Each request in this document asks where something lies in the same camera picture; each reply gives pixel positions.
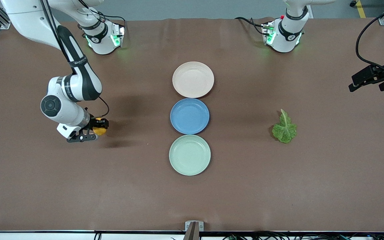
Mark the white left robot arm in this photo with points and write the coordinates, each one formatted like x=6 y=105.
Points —
x=287 y=40

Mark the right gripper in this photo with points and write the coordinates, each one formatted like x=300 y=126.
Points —
x=96 y=123

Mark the green lettuce leaf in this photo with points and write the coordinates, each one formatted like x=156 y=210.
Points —
x=284 y=130

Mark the metal table edge bracket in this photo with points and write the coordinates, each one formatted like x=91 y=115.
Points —
x=201 y=226

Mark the beige round plate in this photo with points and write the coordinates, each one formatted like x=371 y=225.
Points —
x=193 y=80

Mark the blue round plate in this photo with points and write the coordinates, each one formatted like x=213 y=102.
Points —
x=189 y=116

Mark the pale green round plate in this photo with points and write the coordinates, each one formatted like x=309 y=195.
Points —
x=189 y=155

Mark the black caster wheel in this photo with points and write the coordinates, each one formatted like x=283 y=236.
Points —
x=354 y=3

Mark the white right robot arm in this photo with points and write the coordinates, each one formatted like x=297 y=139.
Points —
x=58 y=110

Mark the yellow lemon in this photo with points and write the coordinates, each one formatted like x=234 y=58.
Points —
x=100 y=131

